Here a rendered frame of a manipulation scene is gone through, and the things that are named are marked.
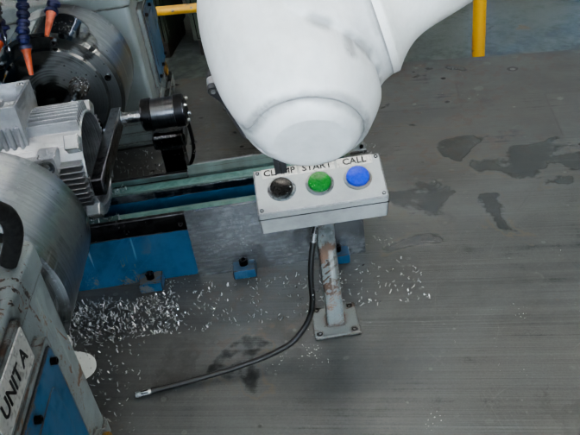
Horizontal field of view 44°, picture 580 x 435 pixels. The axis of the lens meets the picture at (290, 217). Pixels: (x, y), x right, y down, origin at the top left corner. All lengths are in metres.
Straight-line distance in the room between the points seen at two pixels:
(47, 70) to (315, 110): 1.00
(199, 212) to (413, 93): 0.76
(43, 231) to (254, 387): 0.37
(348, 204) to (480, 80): 0.94
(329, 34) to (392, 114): 1.22
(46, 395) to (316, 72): 0.44
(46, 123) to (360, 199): 0.52
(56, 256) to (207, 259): 0.39
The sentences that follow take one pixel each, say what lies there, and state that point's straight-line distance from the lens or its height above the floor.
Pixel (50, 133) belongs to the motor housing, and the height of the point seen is 1.09.
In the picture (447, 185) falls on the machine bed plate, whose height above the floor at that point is 0.80.
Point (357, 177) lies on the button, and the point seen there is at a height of 1.07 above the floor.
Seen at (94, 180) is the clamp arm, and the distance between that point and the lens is 1.12.
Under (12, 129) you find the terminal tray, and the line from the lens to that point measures 1.16.
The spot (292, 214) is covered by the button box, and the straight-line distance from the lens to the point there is 0.92.
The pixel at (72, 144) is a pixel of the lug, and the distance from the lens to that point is 1.13.
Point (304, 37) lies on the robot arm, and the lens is 0.44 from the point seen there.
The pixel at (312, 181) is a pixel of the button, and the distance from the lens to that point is 0.92.
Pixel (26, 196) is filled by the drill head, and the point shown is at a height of 1.13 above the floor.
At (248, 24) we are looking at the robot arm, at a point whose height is 1.41.
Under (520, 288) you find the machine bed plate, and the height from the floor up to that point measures 0.80.
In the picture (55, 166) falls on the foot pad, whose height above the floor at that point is 1.06.
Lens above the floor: 1.56
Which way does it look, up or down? 34 degrees down
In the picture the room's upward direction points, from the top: 9 degrees counter-clockwise
